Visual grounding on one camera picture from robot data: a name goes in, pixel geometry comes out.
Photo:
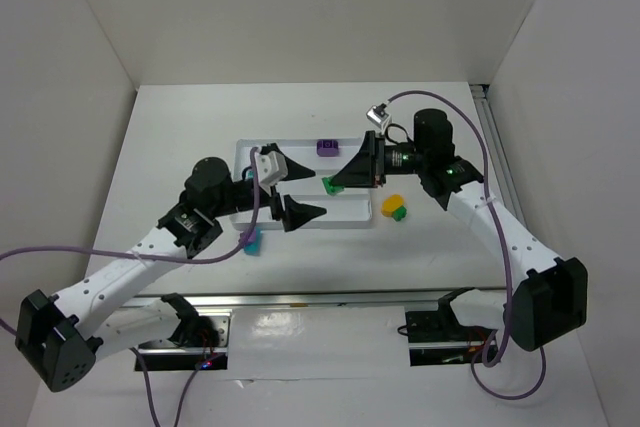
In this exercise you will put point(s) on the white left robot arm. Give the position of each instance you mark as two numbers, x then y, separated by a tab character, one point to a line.
63	335

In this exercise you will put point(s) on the aluminium right side rail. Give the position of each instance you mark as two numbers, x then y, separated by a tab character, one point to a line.
479	93

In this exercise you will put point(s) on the green lego brick small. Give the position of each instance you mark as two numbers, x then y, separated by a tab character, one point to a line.
399	214

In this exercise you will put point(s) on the yellow lego brick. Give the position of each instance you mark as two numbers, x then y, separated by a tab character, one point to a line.
391	204

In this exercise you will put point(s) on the white divided plastic tray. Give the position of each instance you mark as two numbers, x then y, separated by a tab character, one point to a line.
348	209

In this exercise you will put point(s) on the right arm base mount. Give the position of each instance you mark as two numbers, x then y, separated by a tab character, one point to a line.
434	342

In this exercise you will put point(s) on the aluminium rail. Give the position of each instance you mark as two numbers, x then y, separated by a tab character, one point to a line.
412	299
479	93

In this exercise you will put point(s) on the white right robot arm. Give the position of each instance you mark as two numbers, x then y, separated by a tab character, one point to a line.
545	295

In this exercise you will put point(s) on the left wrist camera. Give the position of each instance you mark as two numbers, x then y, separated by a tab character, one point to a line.
270	169

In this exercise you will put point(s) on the aluminium front rail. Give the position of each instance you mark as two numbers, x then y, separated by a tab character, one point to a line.
412	299

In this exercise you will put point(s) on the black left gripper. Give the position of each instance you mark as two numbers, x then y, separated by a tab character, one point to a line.
275	196

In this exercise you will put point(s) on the teal lego brick front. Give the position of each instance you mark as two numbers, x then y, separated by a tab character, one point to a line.
252	246

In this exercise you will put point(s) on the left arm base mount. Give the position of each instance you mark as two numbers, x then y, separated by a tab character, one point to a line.
210	346

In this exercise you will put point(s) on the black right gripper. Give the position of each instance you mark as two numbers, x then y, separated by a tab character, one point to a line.
373	160

